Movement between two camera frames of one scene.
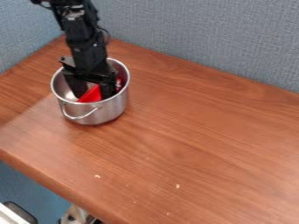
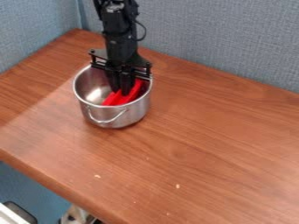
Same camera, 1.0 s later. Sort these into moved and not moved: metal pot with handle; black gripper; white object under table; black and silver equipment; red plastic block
Moved: metal pot with handle; red plastic block; black gripper
Not moved: white object under table; black and silver equipment
